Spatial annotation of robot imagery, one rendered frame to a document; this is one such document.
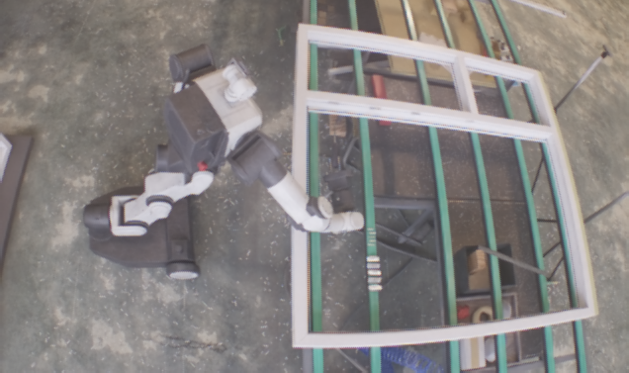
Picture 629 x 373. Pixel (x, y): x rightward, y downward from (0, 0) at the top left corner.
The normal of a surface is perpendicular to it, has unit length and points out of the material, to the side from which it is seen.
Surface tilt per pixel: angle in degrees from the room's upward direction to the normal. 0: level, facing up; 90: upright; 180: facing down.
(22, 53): 0
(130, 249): 0
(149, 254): 0
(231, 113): 12
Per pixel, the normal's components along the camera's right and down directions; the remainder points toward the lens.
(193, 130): 0.41, -0.48
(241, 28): 0.21, -0.48
